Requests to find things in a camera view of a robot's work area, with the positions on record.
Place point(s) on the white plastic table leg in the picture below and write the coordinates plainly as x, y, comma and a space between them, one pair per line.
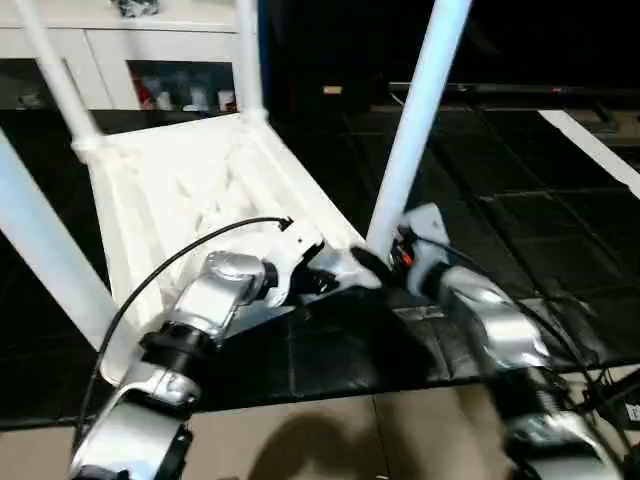
55, 80
250, 60
45, 250
415, 120

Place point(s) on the white plastic table top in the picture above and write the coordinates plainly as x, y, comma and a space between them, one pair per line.
200, 180

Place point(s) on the black work mat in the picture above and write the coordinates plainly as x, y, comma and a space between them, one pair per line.
520, 200

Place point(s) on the glossy black long bar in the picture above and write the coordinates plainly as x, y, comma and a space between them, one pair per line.
520, 92

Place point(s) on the black metal stand leg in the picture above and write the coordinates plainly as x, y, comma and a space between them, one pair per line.
610, 395

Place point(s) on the white cabinet with glass doors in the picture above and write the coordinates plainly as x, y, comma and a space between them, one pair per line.
150, 50

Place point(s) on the crumpled silver black object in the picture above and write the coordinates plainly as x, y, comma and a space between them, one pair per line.
135, 6

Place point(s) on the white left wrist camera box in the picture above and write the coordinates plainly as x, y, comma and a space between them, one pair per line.
295, 252

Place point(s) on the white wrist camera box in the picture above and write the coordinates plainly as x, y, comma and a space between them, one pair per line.
295, 252
424, 228

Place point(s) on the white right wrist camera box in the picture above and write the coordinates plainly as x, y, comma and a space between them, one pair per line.
424, 228

